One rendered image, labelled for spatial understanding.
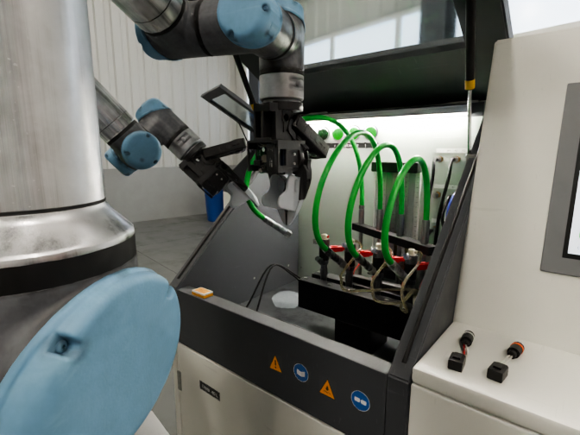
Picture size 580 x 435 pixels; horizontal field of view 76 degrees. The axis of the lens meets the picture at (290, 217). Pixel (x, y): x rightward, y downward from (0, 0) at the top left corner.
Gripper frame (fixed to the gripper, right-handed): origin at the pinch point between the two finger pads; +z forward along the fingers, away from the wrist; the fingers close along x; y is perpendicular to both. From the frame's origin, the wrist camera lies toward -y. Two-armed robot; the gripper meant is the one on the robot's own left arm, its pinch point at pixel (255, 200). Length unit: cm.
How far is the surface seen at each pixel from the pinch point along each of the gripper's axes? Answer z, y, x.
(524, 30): 92, -367, -212
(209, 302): 9.1, 26.7, -1.1
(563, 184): 36, -34, 43
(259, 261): 16.5, 8.6, -30.7
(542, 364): 50, -5, 46
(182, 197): -77, -25, -684
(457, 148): 29, -47, 10
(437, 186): 34, -39, 4
